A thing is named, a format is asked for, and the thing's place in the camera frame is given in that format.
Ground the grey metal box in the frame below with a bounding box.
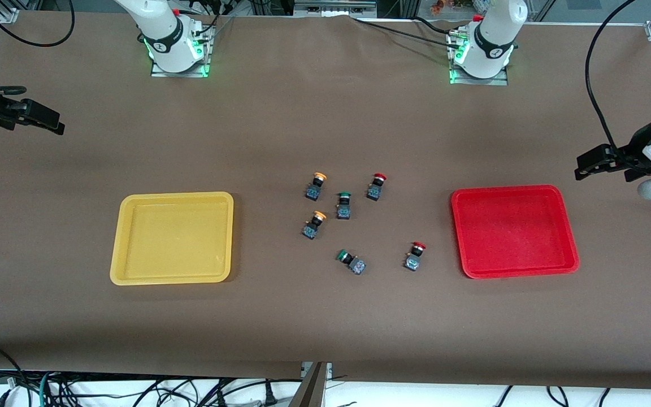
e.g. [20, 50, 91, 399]
[293, 0, 378, 18]

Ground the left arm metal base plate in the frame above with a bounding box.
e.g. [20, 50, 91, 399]
[449, 28, 510, 86]

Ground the metal table post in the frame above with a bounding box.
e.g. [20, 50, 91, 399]
[289, 362, 332, 407]

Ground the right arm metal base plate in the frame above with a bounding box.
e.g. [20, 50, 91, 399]
[150, 17, 213, 79]

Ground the yellow push button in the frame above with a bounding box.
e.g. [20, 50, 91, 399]
[305, 172, 328, 202]
[302, 210, 328, 240]

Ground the red plastic tray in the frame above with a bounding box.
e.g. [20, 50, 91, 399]
[451, 185, 580, 280]

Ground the red push button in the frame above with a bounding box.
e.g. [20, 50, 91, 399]
[366, 173, 388, 202]
[404, 241, 428, 272]

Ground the yellow plastic tray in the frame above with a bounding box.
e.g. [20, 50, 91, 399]
[110, 192, 235, 286]

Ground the brown table cover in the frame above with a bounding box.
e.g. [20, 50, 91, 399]
[0, 10, 651, 391]

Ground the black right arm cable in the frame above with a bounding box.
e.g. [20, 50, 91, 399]
[0, 0, 75, 96]

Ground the black cable on table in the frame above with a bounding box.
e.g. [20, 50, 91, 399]
[351, 17, 462, 43]

